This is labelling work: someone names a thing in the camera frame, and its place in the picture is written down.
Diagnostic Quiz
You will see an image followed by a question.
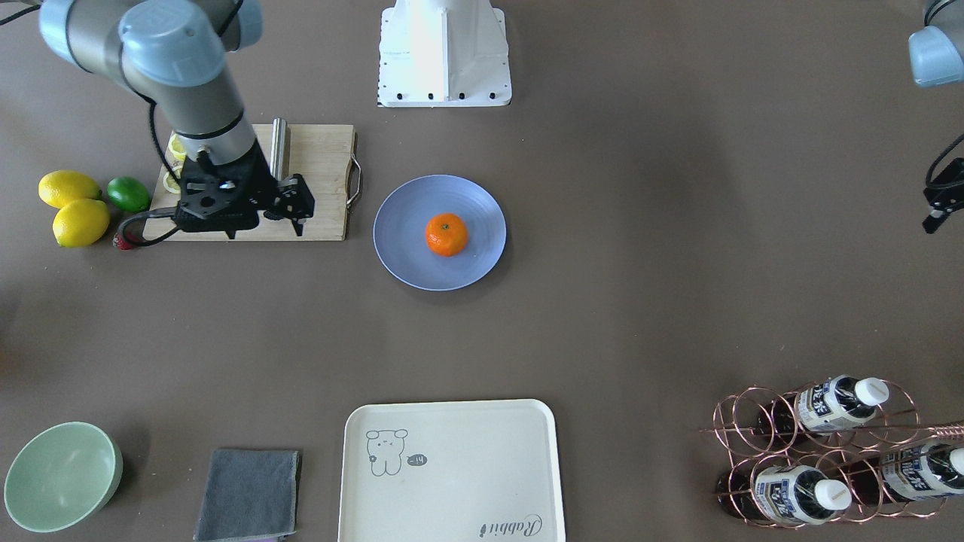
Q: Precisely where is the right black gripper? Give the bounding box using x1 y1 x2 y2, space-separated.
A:
252 143 316 237

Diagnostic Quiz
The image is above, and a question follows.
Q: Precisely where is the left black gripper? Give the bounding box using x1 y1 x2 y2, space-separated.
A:
923 157 963 234

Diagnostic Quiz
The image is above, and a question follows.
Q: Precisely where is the blue plate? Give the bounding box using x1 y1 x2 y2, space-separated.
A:
373 175 508 291

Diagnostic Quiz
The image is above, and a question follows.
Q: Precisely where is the orange fruit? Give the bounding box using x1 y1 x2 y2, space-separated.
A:
424 212 469 257

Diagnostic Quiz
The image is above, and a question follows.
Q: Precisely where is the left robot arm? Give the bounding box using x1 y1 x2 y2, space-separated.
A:
907 1 963 234

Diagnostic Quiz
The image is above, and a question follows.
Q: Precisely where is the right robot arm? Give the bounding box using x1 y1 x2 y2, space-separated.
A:
23 1 316 248

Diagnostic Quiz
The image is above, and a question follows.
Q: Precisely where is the wooden cutting board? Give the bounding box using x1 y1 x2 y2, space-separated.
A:
135 123 358 242

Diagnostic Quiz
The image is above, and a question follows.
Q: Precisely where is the steel muddler black tip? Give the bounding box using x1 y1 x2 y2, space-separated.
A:
270 117 290 182

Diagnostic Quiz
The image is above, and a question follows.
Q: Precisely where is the lemon slice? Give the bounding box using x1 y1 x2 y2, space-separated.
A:
161 171 182 195

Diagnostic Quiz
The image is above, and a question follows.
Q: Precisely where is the lemon half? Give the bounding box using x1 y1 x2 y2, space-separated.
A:
166 132 187 162

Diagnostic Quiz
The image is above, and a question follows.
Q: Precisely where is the green lime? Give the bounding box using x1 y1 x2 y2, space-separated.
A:
106 176 151 213

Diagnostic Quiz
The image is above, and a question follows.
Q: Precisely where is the red strawberry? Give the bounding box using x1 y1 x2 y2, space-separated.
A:
111 233 138 251

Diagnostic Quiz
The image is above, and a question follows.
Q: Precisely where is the tea bottle top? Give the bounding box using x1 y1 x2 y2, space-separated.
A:
755 375 889 443

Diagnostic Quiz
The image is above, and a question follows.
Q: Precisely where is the tea bottle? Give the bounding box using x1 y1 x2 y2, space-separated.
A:
715 465 853 528
755 375 889 443

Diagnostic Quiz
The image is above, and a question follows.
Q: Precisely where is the yellow lemon lower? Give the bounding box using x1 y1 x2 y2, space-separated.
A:
52 199 110 248

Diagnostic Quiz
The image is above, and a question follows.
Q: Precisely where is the yellow lemon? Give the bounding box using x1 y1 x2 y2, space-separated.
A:
52 199 110 248
38 169 101 209

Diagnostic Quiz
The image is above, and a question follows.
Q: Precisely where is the yellow lemon upper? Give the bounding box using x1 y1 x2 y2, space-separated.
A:
38 169 101 209

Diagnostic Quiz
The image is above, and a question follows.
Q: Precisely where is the tea bottle side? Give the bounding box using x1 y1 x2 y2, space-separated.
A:
843 440 963 504

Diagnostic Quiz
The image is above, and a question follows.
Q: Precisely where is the grey folded cloth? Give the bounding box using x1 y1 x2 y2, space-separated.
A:
194 447 302 541

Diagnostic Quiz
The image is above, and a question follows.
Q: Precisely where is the cream rabbit tray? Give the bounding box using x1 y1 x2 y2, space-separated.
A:
338 399 567 541

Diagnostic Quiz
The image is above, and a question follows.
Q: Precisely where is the tea bottle front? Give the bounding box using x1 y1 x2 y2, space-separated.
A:
715 465 853 528

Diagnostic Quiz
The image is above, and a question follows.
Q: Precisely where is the green bowl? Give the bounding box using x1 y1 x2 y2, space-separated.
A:
3 422 124 533

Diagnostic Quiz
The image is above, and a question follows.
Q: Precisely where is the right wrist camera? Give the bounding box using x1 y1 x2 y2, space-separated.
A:
172 159 261 238

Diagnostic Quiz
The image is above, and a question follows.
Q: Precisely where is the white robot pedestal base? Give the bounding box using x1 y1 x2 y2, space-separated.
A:
377 1 513 108

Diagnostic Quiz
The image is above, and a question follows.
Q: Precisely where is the copper wire bottle rack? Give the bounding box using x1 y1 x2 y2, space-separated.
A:
710 375 962 529

